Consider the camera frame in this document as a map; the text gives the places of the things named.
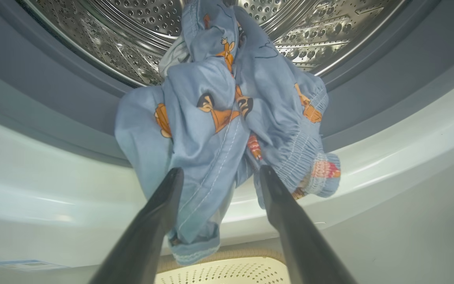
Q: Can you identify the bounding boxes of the white front-load washing machine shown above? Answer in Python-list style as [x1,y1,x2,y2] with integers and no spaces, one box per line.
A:
[0,0,454,284]

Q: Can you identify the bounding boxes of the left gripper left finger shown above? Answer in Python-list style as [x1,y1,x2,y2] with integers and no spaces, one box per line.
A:
[89,168,184,284]

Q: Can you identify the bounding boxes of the blue bear-print garment white lining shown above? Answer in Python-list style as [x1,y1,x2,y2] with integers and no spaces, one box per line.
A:
[158,35,191,77]

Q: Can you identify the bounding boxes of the stainless steel washing machine drum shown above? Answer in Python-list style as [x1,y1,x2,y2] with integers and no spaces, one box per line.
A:
[16,0,409,88]

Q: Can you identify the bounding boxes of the cream perforated laundry basket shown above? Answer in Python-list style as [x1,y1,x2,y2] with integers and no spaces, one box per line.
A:
[154,248,290,284]

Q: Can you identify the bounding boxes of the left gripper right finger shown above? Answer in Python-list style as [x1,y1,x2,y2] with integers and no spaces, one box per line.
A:
[259,165,357,284]

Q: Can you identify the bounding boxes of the blue bear-print elastic-waist pants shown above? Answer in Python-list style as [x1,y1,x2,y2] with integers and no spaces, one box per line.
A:
[115,0,341,265]

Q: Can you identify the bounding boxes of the blue energy label sticker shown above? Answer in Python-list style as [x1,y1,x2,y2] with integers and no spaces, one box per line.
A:
[0,260,68,272]

